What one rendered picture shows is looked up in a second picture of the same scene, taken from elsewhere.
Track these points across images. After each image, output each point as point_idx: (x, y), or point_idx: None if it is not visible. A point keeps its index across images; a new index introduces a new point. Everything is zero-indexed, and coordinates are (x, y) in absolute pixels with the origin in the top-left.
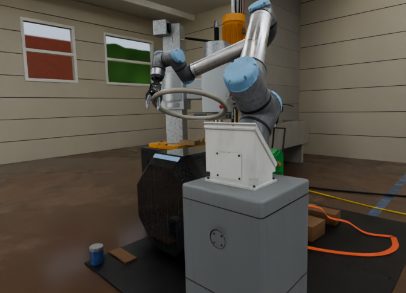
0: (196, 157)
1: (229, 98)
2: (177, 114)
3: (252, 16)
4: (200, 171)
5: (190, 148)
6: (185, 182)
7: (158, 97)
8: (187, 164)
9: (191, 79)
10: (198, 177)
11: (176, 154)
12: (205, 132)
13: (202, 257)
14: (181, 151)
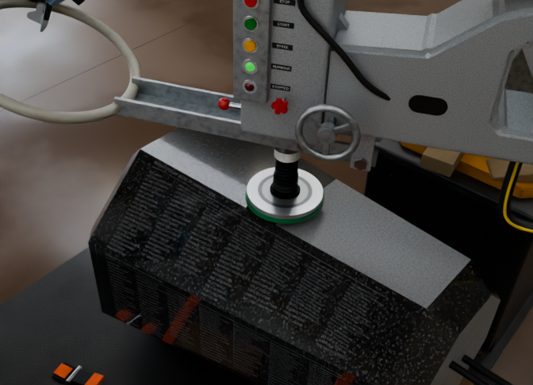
0: (161, 175)
1: (243, 96)
2: (125, 57)
3: None
4: (133, 202)
5: (257, 154)
6: (112, 194)
7: (36, 6)
8: (129, 169)
9: None
10: (114, 206)
11: (171, 138)
12: None
13: None
14: (207, 143)
